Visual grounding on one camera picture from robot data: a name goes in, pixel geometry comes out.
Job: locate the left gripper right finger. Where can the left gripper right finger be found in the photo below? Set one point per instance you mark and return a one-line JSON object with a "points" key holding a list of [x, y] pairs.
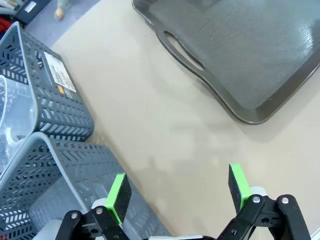
{"points": [[240, 190]]}

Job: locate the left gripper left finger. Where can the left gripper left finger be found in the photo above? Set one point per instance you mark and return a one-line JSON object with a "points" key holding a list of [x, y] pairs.
{"points": [[117, 200]]}

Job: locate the clear plastic measuring cup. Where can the clear plastic measuring cup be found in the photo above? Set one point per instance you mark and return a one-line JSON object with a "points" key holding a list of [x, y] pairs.
{"points": [[17, 107]]}

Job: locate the grey plastic lattice basket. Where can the grey plastic lattice basket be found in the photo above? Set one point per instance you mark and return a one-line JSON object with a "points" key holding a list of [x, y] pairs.
{"points": [[82, 160]]}

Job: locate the grey basket with white label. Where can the grey basket with white label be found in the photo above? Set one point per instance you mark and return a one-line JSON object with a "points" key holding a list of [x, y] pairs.
{"points": [[62, 107]]}

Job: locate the dark brown serving tray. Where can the dark brown serving tray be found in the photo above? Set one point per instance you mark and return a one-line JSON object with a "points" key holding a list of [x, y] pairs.
{"points": [[250, 50]]}

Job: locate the dark grey storage bin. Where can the dark grey storage bin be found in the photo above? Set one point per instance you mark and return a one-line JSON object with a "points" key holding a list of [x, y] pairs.
{"points": [[30, 8]]}

